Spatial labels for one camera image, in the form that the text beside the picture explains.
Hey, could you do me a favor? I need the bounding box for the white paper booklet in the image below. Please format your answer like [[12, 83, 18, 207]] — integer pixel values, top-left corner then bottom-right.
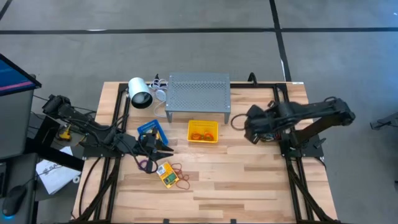
[[35, 146, 83, 195]]

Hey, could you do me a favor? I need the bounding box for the large red rubber band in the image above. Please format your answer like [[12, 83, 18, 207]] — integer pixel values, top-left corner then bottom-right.
[[230, 113, 249, 132]]

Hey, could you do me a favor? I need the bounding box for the black aluminium table frame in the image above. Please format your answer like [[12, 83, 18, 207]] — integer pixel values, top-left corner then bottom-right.
[[73, 81, 340, 224]]

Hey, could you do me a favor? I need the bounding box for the white coiled cable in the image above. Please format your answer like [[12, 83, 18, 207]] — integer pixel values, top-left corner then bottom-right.
[[148, 77, 170, 118]]

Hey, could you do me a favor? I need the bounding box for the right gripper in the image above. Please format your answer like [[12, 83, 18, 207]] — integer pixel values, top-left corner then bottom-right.
[[244, 104, 292, 145]]

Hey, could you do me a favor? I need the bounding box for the computer monitor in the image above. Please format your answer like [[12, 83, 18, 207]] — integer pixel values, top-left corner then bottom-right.
[[0, 53, 42, 160]]

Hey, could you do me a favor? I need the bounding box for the grey perforated metal riser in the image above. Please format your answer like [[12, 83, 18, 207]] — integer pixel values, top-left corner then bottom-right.
[[165, 72, 232, 125]]

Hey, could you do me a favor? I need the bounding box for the black computer mouse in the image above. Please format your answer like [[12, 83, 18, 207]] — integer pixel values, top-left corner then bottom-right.
[[1, 184, 28, 218]]

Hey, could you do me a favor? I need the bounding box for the black metal stand beam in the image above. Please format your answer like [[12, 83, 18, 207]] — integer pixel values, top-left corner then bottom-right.
[[24, 136, 85, 171]]

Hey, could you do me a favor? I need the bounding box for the blue plastic basket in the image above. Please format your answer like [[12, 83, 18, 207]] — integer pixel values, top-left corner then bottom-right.
[[137, 119, 170, 147]]

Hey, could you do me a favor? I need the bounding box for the yellow cable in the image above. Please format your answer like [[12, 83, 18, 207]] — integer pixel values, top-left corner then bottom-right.
[[58, 124, 73, 141]]

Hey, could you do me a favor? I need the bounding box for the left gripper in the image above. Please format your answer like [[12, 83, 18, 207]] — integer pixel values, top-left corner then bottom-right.
[[117, 132, 174, 174]]

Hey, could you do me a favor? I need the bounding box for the yellow plastic basket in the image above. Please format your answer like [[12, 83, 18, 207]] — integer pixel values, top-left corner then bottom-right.
[[187, 119, 220, 144]]

